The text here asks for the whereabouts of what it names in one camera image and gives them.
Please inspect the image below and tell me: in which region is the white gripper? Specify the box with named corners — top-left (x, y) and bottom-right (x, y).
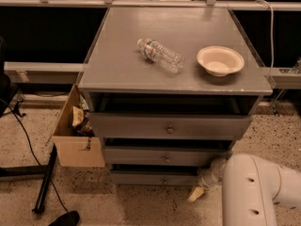
top-left (187, 158), bottom-right (227, 202)

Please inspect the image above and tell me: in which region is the grey bottom drawer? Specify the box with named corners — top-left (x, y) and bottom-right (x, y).
top-left (110, 170), bottom-right (198, 186)

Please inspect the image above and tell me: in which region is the grey drawer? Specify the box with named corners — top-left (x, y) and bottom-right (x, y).
top-left (110, 170), bottom-right (198, 186)
top-left (89, 113), bottom-right (252, 140)
top-left (104, 146), bottom-right (232, 167)

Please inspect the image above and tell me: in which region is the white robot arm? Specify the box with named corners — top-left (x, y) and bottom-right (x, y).
top-left (188, 153), bottom-right (301, 226)

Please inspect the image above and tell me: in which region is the grey middle drawer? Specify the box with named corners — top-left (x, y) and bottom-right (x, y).
top-left (104, 146), bottom-right (232, 167)

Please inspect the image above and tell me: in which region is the grey drawer cabinet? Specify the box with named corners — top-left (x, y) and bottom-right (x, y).
top-left (79, 8), bottom-right (272, 186)

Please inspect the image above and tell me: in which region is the grey top drawer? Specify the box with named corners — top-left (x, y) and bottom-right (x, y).
top-left (89, 113), bottom-right (252, 140)

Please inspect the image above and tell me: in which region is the black shoe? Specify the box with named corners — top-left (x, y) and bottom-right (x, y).
top-left (48, 211), bottom-right (80, 226)

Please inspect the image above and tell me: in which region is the white paper bowl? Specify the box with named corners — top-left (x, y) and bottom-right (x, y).
top-left (197, 46), bottom-right (245, 77)

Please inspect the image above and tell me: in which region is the brown cardboard box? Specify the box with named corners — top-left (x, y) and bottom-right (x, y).
top-left (52, 85), bottom-right (105, 168)

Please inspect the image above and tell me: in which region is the clear plastic water bottle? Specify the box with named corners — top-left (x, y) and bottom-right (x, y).
top-left (137, 39), bottom-right (184, 74)

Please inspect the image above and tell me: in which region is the snack bag in box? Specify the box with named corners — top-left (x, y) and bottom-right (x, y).
top-left (72, 106), bottom-right (85, 127)

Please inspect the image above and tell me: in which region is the black metal stand leg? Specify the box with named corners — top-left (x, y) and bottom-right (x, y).
top-left (33, 146), bottom-right (57, 214)

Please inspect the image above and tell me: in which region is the grey metal rail frame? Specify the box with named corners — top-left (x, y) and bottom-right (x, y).
top-left (1, 0), bottom-right (301, 95)

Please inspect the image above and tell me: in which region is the black cable on floor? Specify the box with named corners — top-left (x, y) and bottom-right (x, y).
top-left (0, 98), bottom-right (69, 214)

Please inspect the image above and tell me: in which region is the white cable at right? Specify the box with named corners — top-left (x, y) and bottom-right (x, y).
top-left (254, 0), bottom-right (275, 80)

